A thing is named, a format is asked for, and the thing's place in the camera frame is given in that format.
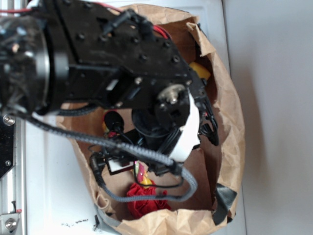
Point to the red paper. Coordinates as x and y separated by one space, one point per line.
143 207

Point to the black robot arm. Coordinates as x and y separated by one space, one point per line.
67 57

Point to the black metal bracket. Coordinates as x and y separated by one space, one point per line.
7 144

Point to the aluminium frame rail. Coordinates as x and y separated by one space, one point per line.
13 211

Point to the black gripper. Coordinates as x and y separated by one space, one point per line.
167 115

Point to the yellow foam block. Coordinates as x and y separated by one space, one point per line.
201 71

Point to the multicolour twisted rope toy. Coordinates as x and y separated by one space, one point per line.
141 175

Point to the brown paper bag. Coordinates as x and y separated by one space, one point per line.
218 170

